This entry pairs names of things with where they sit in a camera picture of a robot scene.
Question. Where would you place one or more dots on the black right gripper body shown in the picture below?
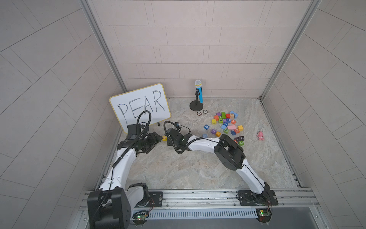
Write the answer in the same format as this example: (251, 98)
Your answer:
(170, 141)

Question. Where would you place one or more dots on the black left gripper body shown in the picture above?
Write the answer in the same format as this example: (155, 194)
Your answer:
(147, 142)

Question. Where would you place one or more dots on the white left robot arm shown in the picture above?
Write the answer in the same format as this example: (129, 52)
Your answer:
(110, 207)

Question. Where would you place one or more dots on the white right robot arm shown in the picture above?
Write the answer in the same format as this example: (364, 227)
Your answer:
(230, 154)

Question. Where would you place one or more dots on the whiteboard with PEAR text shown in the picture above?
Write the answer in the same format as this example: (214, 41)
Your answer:
(128, 106)

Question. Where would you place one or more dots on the black microphone stand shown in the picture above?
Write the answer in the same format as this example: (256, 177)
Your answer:
(196, 105)

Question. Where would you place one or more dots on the blue toy microphone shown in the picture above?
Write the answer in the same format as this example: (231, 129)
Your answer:
(198, 85)

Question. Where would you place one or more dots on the light blue arch block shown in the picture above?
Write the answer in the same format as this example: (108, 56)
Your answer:
(234, 114)

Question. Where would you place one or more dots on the left circuit board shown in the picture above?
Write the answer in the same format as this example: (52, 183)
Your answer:
(140, 217)

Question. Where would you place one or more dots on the circuit board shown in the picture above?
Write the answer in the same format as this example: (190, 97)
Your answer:
(264, 215)
(140, 217)

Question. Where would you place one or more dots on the pink toy figure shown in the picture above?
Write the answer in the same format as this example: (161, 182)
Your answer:
(260, 136)

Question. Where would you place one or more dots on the right circuit board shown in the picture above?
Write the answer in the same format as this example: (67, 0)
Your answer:
(264, 215)

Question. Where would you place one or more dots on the aluminium mounting rail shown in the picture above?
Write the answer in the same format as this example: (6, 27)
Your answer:
(226, 198)

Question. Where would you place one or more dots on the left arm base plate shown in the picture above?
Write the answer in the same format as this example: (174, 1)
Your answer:
(153, 199)

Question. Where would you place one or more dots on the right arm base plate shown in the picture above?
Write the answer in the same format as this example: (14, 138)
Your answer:
(248, 198)

